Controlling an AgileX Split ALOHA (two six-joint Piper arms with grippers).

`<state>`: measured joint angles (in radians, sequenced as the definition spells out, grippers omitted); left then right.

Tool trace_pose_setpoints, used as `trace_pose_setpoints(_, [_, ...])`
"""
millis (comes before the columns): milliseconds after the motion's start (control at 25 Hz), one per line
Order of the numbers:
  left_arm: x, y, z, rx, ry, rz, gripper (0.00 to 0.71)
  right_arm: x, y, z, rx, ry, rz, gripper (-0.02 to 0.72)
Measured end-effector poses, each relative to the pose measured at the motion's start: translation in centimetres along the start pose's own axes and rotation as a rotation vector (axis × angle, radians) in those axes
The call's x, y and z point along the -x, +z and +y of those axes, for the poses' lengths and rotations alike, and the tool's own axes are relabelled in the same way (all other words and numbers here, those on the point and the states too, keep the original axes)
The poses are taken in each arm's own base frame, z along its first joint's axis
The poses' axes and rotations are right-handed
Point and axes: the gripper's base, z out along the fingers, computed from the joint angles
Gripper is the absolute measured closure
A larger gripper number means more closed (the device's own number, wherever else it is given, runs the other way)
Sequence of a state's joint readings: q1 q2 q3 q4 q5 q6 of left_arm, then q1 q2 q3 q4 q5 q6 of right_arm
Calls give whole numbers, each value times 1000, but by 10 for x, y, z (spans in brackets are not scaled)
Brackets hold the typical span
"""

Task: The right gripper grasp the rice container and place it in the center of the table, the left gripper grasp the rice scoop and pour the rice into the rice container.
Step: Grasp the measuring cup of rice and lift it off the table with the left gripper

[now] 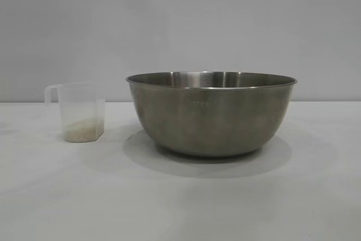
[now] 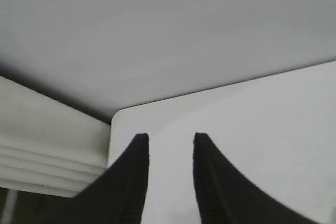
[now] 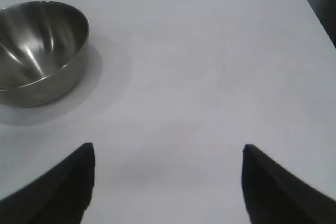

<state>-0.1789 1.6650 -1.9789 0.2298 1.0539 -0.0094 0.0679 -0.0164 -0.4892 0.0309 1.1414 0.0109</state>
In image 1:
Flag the stainless steel mixing bowl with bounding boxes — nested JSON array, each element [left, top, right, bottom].
[[125, 71, 298, 158]]

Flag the translucent plastic measuring cup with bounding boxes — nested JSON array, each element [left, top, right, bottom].
[[44, 82, 107, 142]]

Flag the white rice grains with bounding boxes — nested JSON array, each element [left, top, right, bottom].
[[63, 116, 105, 142]]

